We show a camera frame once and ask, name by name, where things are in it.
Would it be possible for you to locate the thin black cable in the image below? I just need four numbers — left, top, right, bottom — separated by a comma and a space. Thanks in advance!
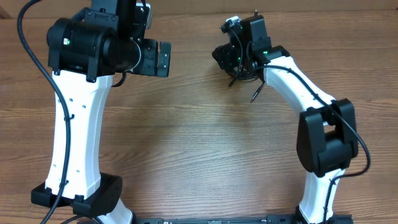
228, 70, 262, 88

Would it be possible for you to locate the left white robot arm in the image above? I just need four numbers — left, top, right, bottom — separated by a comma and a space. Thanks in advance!
31, 1, 171, 223

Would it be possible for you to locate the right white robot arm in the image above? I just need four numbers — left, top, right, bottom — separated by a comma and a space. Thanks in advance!
212, 14, 358, 223

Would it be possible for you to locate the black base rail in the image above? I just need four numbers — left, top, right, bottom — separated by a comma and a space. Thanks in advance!
133, 215, 306, 224

